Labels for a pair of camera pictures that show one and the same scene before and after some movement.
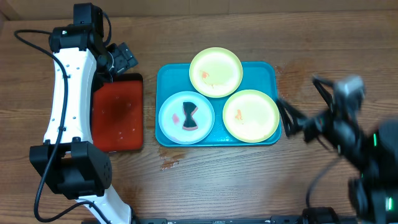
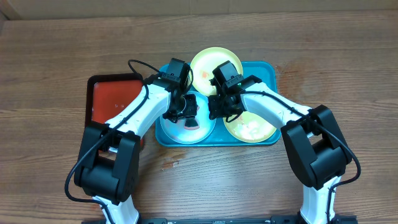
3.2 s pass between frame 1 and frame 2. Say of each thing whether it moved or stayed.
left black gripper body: moved
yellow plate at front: stayed
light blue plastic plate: stayed
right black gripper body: moved
